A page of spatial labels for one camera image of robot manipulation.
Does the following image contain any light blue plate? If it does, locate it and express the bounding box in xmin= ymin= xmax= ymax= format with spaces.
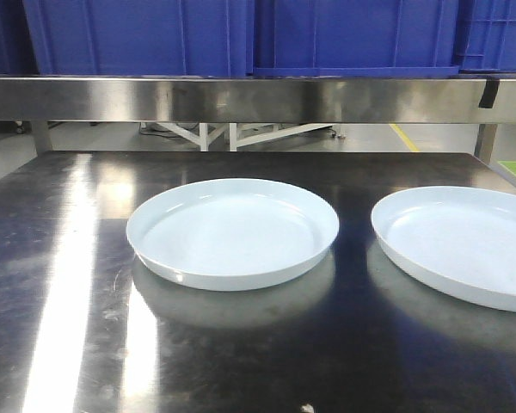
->
xmin=371 ymin=186 xmax=516 ymax=312
xmin=126 ymin=178 xmax=340 ymax=292

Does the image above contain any blue crate, centre right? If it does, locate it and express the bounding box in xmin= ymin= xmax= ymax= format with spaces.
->
xmin=253 ymin=1 xmax=458 ymax=77

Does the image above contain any large blue plastic crate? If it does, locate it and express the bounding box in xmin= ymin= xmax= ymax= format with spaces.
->
xmin=23 ymin=1 xmax=255 ymax=78

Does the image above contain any black tape strip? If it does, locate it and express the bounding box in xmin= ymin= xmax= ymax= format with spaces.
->
xmin=478 ymin=77 xmax=500 ymax=108

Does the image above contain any blue ribbed crate, far right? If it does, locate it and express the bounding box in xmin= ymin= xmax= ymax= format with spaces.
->
xmin=452 ymin=1 xmax=516 ymax=72

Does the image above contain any blue crate, far left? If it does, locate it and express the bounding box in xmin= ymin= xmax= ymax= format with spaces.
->
xmin=0 ymin=0 xmax=38 ymax=76

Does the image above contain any white metal frame background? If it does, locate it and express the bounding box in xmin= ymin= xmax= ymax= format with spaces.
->
xmin=139 ymin=122 xmax=341 ymax=151

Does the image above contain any steel shelf post left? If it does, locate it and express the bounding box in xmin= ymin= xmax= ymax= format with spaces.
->
xmin=30 ymin=120 xmax=53 ymax=156

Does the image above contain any steel shelf post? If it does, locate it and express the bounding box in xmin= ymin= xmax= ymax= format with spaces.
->
xmin=474 ymin=124 xmax=498 ymax=164
xmin=30 ymin=120 xmax=53 ymax=156

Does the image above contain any steel shelf post right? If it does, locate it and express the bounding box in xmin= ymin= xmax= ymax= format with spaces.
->
xmin=474 ymin=124 xmax=498 ymax=164

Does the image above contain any stainless steel shelf rail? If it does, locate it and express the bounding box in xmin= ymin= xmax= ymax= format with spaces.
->
xmin=0 ymin=76 xmax=516 ymax=124

